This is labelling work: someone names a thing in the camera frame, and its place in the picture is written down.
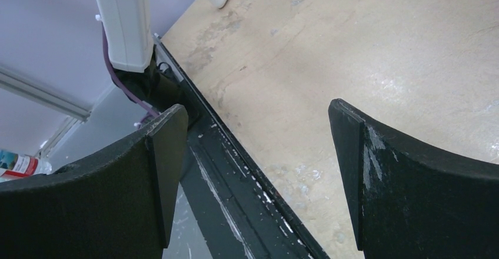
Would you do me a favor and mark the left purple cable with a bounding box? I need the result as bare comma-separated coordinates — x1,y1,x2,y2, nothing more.
101,27,161,119

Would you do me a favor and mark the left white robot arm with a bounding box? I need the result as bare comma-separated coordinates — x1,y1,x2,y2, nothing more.
96,0,182,115

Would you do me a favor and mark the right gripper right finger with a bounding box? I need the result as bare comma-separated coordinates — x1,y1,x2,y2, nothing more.
328,99,498,258

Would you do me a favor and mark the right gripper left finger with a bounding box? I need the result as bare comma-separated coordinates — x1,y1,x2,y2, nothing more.
1,104,188,258

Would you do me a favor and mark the bottle on floor outside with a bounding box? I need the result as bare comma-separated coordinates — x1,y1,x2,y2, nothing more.
1,149,52,182

